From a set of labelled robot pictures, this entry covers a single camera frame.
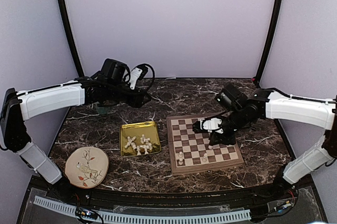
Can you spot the white chess king piece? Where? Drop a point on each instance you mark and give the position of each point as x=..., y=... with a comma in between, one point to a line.
x=205, y=158

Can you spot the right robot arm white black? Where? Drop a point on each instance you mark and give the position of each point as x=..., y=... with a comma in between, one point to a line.
x=274, y=104

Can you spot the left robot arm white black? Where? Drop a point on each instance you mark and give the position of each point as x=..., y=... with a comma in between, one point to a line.
x=19, y=107

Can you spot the black frame post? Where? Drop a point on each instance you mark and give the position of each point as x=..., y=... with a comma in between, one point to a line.
x=268, y=42
x=70, y=38

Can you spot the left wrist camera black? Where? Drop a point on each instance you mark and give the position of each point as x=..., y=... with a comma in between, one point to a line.
x=113, y=70

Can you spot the cream ceramic mug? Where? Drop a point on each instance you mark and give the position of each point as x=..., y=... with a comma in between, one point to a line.
x=102, y=109

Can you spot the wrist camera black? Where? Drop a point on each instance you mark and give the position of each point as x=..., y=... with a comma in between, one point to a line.
x=113, y=70
x=231, y=98

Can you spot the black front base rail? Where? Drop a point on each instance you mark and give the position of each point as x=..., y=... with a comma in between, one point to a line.
x=255, y=198

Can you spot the gold metal tray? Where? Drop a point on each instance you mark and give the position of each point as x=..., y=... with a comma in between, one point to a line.
x=138, y=139

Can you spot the left black frame post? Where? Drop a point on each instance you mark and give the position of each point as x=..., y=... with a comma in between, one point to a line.
x=70, y=38

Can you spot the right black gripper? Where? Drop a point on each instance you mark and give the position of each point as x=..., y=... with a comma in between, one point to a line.
x=230, y=140

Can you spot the grey slotted cable duct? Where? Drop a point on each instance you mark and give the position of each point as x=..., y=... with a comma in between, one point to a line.
x=140, y=215

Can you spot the wooden chess board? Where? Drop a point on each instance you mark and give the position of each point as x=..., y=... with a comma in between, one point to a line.
x=181, y=138

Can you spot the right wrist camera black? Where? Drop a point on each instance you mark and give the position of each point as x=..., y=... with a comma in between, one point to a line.
x=231, y=98

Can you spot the right black frame post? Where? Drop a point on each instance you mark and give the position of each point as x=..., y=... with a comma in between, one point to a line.
x=268, y=42

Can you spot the round bird painted plate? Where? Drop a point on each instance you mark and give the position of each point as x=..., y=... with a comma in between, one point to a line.
x=87, y=167

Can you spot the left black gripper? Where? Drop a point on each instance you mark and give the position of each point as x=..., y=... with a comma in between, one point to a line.
x=136, y=101

